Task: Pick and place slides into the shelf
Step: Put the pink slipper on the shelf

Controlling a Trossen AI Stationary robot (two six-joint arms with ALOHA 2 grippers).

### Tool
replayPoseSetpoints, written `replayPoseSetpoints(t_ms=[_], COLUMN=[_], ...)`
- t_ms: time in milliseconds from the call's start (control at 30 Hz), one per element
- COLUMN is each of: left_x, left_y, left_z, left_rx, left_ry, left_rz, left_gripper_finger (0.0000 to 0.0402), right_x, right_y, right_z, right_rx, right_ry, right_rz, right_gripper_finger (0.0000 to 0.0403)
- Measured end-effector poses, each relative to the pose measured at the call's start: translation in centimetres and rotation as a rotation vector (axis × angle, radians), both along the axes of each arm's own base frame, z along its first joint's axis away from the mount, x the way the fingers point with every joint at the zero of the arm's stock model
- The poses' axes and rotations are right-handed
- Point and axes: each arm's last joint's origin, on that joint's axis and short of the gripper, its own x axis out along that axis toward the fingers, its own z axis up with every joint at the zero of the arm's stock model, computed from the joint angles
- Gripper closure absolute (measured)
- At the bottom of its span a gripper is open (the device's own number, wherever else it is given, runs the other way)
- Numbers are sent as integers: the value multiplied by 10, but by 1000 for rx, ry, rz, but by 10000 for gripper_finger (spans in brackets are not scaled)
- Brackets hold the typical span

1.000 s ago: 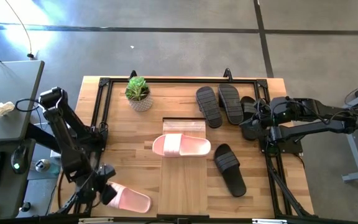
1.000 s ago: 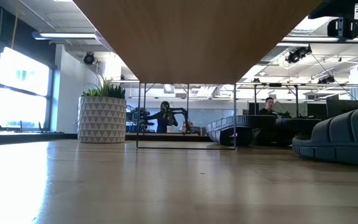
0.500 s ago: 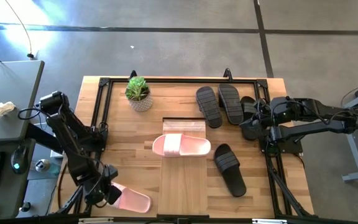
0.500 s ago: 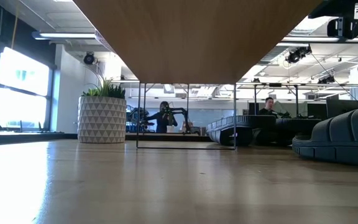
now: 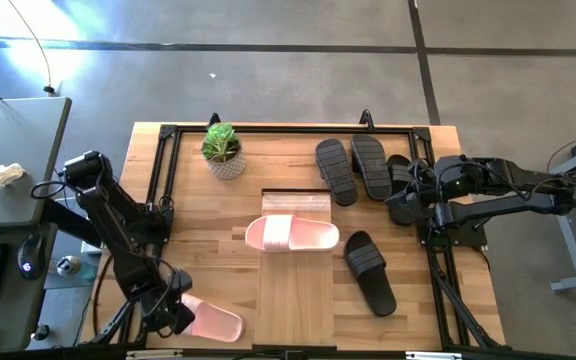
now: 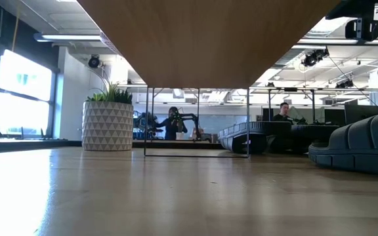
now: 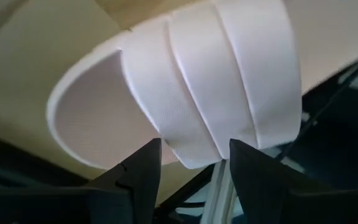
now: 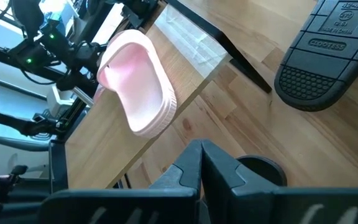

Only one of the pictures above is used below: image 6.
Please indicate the pink-soled slide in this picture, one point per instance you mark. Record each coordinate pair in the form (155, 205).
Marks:
(110, 44)

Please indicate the grey chunky slide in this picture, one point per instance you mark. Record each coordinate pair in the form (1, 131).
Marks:
(366, 144)

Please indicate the background black robot arm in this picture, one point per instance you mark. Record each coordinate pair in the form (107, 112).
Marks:
(192, 119)
(146, 124)

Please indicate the person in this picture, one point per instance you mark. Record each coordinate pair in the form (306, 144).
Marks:
(171, 128)
(282, 113)

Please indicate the green artificial plant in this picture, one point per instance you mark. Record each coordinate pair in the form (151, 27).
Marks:
(113, 95)

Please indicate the white triangle-patterned planter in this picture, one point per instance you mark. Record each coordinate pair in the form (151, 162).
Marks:
(107, 128)

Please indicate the black computer monitor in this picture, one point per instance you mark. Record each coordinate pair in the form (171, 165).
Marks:
(335, 117)
(363, 114)

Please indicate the long ceiling light strip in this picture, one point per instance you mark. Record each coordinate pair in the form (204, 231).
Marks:
(67, 37)

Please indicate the large bright window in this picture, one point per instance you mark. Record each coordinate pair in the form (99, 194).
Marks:
(25, 75)

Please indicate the black round ceiling camera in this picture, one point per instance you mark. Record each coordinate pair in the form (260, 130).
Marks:
(94, 61)

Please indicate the black ceiling-mounted camera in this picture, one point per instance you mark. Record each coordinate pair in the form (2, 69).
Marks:
(344, 84)
(313, 58)

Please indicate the black table edge rail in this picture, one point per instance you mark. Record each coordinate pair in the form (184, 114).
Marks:
(44, 145)

